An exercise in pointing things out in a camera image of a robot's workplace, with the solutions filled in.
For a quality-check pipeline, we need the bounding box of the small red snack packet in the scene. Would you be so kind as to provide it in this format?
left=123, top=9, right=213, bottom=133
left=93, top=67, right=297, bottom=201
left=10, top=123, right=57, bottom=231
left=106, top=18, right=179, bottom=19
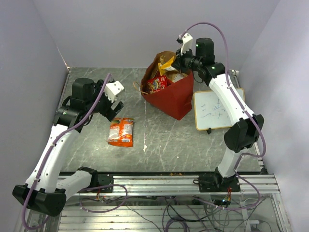
left=146, top=75, right=168, bottom=94

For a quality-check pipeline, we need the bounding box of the aluminium frame rail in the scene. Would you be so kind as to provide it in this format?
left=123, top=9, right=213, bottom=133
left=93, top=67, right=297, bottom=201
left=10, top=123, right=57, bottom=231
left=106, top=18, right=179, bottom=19
left=26, top=174, right=281, bottom=197

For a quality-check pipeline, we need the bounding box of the brown paper snack bag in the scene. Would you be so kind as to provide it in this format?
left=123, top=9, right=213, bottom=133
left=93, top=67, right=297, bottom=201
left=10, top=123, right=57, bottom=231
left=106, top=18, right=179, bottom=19
left=162, top=55, right=187, bottom=83

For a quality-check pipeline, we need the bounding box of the small whiteboard with stand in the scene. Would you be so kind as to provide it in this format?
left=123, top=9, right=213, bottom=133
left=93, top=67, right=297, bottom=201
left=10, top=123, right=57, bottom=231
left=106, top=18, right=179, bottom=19
left=193, top=90, right=233, bottom=133

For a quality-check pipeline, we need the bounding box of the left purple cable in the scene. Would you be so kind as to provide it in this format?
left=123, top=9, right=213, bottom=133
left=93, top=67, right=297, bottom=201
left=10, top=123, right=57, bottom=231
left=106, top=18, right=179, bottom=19
left=21, top=72, right=114, bottom=230

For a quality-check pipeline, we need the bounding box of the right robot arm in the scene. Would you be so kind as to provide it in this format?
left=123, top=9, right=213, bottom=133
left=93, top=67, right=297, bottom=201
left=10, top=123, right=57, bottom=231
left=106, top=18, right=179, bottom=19
left=172, top=33, right=264, bottom=191

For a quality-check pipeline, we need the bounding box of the yellow snack bar wrapper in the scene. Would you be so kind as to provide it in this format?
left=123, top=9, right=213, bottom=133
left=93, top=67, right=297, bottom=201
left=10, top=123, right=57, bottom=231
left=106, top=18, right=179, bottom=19
left=158, top=56, right=176, bottom=76

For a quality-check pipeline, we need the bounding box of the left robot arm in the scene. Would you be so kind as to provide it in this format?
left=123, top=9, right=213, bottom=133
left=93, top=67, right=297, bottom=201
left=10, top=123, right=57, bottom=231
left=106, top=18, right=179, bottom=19
left=13, top=77, right=124, bottom=217

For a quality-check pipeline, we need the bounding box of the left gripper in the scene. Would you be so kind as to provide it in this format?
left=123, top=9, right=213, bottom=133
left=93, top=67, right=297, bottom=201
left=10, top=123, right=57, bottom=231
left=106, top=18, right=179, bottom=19
left=85, top=79, right=124, bottom=121

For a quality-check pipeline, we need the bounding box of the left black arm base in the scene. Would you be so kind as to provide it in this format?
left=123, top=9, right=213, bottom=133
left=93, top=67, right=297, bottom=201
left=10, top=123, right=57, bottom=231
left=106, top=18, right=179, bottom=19
left=98, top=174, right=114, bottom=193

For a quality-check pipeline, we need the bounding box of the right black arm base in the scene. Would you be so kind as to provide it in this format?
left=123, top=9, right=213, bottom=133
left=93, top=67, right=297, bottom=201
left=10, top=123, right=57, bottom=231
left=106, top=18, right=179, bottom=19
left=193, top=174, right=240, bottom=192

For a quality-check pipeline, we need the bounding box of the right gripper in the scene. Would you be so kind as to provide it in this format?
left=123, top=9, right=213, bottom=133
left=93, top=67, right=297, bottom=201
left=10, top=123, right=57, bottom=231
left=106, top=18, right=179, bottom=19
left=171, top=46, right=201, bottom=74

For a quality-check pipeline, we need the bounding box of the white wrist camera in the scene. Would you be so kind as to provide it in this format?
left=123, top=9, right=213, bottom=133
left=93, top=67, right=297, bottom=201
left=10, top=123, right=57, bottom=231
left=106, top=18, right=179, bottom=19
left=178, top=33, right=193, bottom=55
left=104, top=81, right=125, bottom=102

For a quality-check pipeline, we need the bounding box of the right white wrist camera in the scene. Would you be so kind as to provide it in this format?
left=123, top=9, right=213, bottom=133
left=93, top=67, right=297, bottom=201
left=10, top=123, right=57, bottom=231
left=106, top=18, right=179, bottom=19
left=178, top=33, right=193, bottom=55

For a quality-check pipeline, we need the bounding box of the red paper bag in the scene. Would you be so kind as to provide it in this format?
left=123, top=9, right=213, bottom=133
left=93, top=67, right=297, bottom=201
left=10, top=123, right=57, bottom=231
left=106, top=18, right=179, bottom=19
left=136, top=51, right=194, bottom=120

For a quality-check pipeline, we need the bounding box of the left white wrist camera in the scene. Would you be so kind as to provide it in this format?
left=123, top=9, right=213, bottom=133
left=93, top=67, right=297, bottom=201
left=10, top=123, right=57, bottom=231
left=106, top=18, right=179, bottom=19
left=104, top=81, right=125, bottom=102

